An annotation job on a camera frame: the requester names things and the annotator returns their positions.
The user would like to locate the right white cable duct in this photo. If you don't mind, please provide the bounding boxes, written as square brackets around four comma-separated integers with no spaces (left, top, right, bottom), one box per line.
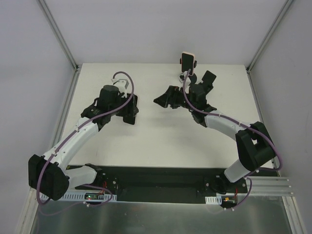
[205,195,222,205]

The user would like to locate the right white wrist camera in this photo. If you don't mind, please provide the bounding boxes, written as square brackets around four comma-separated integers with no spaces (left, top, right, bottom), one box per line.
[178,73,186,83]

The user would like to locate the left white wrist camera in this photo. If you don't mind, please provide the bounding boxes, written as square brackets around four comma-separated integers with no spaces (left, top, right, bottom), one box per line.
[112,78,129,98]

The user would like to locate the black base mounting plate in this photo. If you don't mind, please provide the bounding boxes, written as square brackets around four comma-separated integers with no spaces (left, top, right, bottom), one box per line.
[74,166,248,202]

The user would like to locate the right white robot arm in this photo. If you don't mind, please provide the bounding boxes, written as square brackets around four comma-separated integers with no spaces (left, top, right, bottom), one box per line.
[153,83,277,194]

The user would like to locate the purple cable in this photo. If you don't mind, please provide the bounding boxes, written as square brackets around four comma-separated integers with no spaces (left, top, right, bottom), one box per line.
[36,71,136,216]
[182,68,283,213]

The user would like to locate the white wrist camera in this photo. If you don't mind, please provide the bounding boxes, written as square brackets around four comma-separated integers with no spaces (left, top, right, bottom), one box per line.
[112,78,129,98]
[178,73,186,83]

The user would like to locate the aluminium extrusion rail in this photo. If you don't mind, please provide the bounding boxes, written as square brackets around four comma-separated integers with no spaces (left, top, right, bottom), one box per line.
[250,176,294,196]

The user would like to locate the black round-base phone stand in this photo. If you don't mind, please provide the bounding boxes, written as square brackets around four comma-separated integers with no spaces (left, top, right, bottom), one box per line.
[179,57,198,85]

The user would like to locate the aluminium frame post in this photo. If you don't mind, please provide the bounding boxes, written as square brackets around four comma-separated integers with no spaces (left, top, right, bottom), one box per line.
[36,0,79,72]
[246,0,295,74]

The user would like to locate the left white cable duct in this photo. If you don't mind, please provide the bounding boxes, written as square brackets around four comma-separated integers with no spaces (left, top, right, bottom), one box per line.
[40,191,117,203]

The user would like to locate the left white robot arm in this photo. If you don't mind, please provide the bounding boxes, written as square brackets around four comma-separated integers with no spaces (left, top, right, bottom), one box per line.
[28,85,139,201]

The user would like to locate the left aluminium frame post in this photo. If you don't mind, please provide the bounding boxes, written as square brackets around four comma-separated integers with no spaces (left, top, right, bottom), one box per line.
[36,0,79,72]

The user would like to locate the pink-case smartphone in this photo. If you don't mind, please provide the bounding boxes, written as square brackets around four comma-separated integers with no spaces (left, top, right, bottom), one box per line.
[181,52,195,76]
[123,114,137,125]

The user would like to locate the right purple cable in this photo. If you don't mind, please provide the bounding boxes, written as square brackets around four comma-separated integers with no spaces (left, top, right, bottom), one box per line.
[182,68,283,213]

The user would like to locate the black folding phone stand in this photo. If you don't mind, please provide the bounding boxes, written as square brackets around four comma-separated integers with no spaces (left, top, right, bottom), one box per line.
[200,70,216,93]

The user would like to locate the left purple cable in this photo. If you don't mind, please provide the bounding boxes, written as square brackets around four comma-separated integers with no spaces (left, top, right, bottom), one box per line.
[36,71,136,216]

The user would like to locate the white cable duct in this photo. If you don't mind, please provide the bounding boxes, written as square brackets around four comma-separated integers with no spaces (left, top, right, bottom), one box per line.
[40,191,117,203]
[205,195,222,205]

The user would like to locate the right aluminium frame post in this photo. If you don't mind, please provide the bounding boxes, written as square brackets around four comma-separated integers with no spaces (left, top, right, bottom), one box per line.
[246,0,295,74]

